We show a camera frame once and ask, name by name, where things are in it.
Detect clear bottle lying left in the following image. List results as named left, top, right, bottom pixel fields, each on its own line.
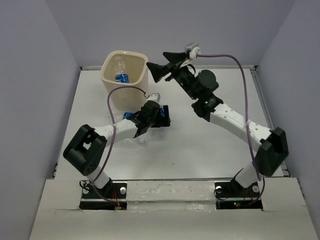
left=113, top=136, right=146, bottom=149

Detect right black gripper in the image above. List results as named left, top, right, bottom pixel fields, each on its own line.
left=146, top=51, right=198, bottom=100

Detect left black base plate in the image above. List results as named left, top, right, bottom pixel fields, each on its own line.
left=79, top=180, right=128, bottom=211

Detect cream plastic bin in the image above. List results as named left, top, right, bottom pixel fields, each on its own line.
left=100, top=50, right=149, bottom=113

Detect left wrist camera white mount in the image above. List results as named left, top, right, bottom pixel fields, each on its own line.
left=146, top=93, right=161, bottom=104

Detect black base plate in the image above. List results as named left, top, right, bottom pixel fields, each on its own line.
left=213, top=181, right=263, bottom=210
left=79, top=180, right=128, bottom=211

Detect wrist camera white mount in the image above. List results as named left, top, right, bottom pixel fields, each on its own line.
left=146, top=93, right=161, bottom=104
left=180, top=42, right=201, bottom=68

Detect aluminium table edge frame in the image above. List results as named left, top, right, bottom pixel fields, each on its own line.
left=79, top=64, right=292, bottom=177

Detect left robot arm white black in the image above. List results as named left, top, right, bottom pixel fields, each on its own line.
left=63, top=100, right=171, bottom=198

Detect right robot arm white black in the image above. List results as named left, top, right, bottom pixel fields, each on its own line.
left=146, top=50, right=289, bottom=199

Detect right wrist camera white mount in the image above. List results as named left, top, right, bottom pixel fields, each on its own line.
left=180, top=42, right=201, bottom=68

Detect blue label bottle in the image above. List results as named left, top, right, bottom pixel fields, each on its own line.
left=160, top=105, right=169, bottom=118
left=114, top=55, right=130, bottom=84
left=108, top=110, right=139, bottom=124

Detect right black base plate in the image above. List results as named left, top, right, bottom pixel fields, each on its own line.
left=213, top=181, right=263, bottom=210

